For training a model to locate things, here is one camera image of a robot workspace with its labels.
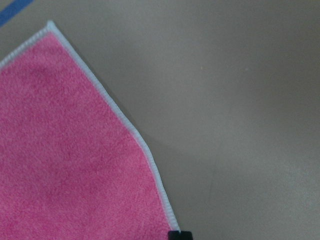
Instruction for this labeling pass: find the pink towel with white hem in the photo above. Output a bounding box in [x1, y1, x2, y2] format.
[0, 21, 179, 240]

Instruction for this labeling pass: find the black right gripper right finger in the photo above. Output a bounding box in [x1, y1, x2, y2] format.
[179, 231, 193, 240]

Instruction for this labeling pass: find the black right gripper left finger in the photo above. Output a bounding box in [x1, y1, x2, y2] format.
[167, 230, 180, 240]

